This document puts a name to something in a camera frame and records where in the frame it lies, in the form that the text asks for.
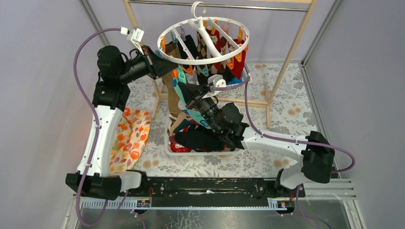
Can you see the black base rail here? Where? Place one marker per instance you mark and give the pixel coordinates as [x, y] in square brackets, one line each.
[210, 192]

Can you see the lilac clip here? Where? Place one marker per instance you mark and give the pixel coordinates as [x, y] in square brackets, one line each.
[182, 33]

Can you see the mint green sock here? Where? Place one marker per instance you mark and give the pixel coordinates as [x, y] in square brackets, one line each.
[187, 93]

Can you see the inner teal clip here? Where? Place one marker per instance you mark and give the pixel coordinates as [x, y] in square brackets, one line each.
[203, 70]

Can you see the white front laundry basket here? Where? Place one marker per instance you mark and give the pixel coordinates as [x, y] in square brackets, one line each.
[174, 124]

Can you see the red hanging sock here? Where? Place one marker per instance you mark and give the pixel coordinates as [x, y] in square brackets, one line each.
[222, 45]

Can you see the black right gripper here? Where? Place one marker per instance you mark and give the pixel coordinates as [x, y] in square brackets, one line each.
[200, 100]

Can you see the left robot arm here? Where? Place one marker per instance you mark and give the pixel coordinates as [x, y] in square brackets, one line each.
[92, 178]

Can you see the orange floral cloth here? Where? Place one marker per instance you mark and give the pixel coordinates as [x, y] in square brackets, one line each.
[130, 139]

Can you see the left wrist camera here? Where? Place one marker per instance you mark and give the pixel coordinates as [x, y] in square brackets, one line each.
[134, 35]

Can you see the wooden rack frame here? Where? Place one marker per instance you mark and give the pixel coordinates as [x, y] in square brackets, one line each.
[268, 96]

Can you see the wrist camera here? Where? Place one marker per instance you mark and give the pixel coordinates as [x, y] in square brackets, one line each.
[215, 81]
[134, 35]

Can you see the brown argyle hanging sock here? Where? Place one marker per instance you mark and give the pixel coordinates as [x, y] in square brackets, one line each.
[201, 47]

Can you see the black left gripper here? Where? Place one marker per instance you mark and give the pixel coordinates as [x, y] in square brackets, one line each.
[152, 63]

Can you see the white round clip hanger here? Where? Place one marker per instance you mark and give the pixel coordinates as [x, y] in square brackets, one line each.
[199, 24]

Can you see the white perforated back basket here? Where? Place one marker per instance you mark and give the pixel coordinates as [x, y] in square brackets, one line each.
[233, 84]

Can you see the black sock in basket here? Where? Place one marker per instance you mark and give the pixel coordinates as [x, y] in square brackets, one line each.
[199, 140]

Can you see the rim orange clip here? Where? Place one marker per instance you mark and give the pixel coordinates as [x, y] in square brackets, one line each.
[175, 74]
[188, 70]

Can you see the tan ribbed sock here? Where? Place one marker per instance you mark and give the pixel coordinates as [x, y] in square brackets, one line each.
[172, 49]

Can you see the metal hanging rod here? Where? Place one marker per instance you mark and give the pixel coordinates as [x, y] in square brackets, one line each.
[216, 5]

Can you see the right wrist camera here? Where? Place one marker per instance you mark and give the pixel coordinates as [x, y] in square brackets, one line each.
[215, 81]

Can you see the red sock in basket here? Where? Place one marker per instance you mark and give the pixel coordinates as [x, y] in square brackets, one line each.
[175, 146]

